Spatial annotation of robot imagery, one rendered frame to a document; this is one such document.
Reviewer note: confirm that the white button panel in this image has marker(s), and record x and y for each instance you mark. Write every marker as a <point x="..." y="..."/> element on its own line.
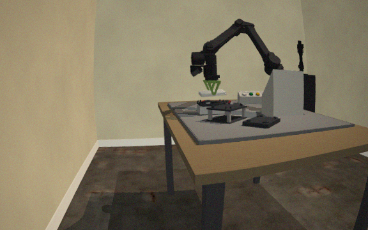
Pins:
<point x="249" y="97"/>

